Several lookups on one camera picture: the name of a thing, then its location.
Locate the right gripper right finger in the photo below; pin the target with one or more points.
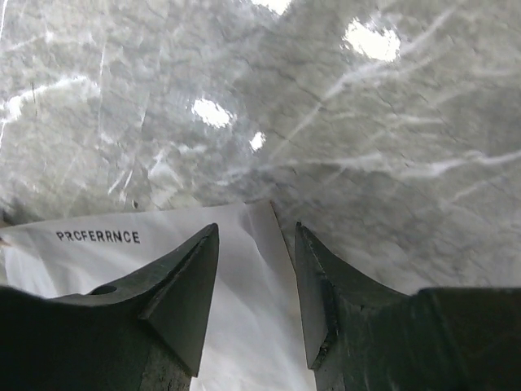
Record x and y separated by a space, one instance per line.
362 335

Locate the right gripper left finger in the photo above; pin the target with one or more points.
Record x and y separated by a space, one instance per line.
144 331

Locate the grey underwear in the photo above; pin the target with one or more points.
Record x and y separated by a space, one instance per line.
254 339

